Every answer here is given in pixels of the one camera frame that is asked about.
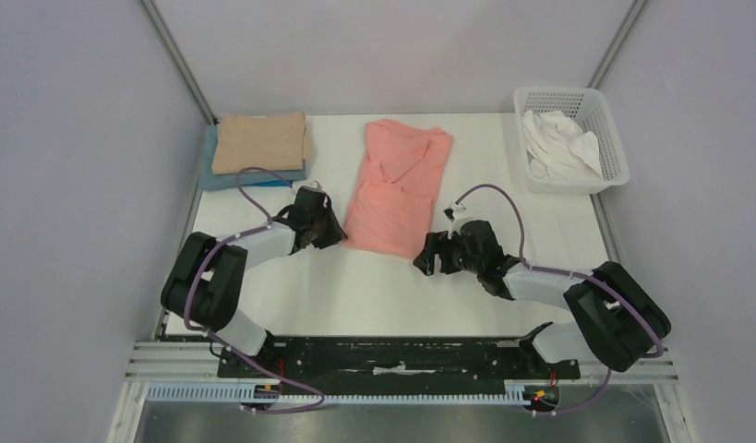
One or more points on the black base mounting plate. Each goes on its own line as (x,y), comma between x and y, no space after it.
(396,366)

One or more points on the aluminium frame rail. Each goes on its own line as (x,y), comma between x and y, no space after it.
(192,362)

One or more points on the blue folded t shirt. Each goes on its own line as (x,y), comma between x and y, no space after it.
(208,181)

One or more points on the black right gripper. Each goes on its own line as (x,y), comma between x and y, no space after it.
(442,254)

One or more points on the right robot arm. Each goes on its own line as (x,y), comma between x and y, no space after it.
(613,319)

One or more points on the white slotted cable duct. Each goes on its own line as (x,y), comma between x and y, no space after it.
(244,392)

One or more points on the pink t shirt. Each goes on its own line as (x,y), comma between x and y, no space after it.
(391,209)

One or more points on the white plastic laundry basket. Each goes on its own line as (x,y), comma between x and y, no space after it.
(588,108)

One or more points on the beige folded t shirt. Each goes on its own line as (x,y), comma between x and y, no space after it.
(275,142)

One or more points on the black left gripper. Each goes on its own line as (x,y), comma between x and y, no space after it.
(336,233)

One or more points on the white t shirt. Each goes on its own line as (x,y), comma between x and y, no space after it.
(558,148)

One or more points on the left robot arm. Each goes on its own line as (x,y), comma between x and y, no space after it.
(205,283)

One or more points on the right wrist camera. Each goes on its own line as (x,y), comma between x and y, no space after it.
(457,215)

